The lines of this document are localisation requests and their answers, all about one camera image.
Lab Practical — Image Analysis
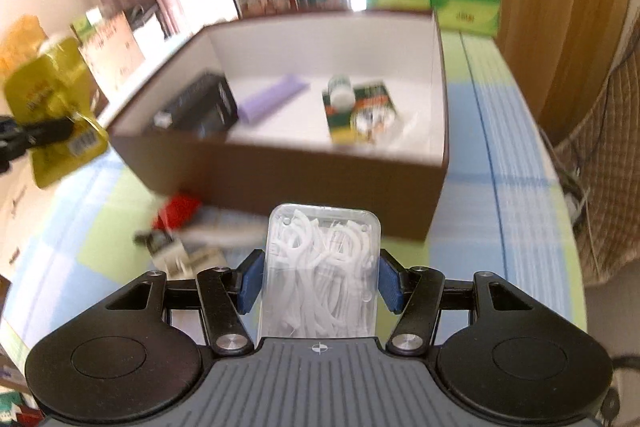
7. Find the brown cardboard storage box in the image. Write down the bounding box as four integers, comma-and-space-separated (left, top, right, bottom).
106, 10, 449, 242

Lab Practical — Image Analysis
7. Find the red small packet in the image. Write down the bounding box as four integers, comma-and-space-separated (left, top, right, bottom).
152, 193, 202, 232

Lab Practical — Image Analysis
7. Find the wooden cabinet panel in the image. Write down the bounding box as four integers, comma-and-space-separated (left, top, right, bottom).
497, 0, 639, 143

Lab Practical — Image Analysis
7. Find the clear plastic cylinder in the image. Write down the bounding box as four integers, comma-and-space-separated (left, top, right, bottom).
384, 110, 431, 148

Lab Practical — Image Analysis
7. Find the black white small packet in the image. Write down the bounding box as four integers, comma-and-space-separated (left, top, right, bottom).
134, 230, 229, 281

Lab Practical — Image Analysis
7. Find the clear dental floss box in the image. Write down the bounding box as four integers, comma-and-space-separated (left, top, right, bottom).
258, 204, 381, 339

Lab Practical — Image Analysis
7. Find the green yellow blister card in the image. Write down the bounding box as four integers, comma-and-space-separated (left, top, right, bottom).
322, 81, 398, 145

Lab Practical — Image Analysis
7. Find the purple silicone case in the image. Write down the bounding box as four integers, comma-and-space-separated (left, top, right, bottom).
238, 76, 309, 124

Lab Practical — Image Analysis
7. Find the plaid tablecloth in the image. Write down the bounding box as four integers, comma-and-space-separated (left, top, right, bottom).
1, 31, 587, 365

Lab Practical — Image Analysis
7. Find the yellow plastic bag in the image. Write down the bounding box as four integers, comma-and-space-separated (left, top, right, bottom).
0, 15, 47, 81

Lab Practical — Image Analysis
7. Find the small white green jar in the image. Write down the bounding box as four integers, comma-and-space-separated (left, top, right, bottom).
328, 75, 356, 113

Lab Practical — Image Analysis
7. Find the yellow snack pouch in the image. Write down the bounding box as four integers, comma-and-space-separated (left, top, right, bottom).
3, 37, 108, 188

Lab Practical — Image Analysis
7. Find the black product box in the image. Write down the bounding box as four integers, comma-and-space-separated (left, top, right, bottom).
143, 70, 239, 138

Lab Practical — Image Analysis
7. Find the quilted brown chair cushion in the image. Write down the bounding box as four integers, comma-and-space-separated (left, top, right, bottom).
552, 56, 640, 287

